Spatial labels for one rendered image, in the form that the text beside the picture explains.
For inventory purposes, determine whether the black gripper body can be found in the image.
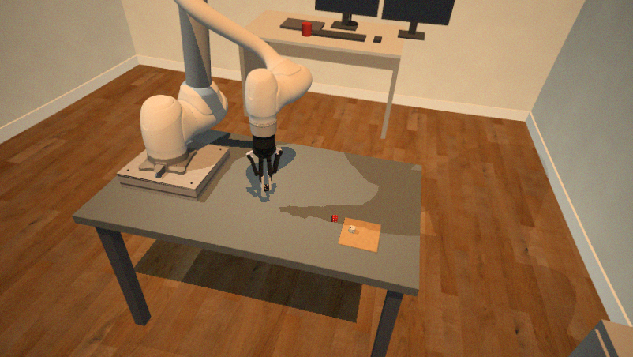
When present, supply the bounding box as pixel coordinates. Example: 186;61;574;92
252;135;276;158

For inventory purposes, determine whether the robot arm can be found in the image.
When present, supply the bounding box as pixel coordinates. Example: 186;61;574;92
139;0;313;176

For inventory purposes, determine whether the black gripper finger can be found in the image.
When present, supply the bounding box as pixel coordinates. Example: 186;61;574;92
246;150;264;191
267;148;283;190

